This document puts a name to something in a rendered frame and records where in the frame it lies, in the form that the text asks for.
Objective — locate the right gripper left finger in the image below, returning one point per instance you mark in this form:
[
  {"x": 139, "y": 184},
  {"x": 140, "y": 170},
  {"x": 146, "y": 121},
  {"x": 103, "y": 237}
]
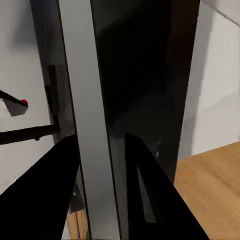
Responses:
[{"x": 36, "y": 206}]

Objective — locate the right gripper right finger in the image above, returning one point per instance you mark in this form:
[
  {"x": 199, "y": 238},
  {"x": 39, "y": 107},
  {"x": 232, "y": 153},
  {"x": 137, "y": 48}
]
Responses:
[{"x": 174, "y": 219}]

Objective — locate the notebook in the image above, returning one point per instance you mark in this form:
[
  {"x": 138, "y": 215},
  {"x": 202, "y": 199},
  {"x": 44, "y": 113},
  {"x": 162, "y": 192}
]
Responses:
[{"x": 82, "y": 61}]

